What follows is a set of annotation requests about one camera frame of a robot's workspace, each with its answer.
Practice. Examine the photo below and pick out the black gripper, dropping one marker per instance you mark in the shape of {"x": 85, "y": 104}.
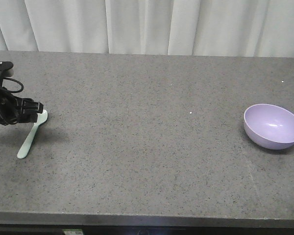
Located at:
{"x": 10, "y": 105}

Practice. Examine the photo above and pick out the pale green plastic spoon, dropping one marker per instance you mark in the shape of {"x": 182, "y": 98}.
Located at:
{"x": 25, "y": 148}

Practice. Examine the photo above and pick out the lilac plastic bowl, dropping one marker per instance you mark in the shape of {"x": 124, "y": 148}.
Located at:
{"x": 269, "y": 126}

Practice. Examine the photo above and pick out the white curtain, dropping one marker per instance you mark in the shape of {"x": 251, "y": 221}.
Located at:
{"x": 250, "y": 28}

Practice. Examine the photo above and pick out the green energy label sticker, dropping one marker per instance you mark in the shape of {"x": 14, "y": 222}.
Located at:
{"x": 72, "y": 232}

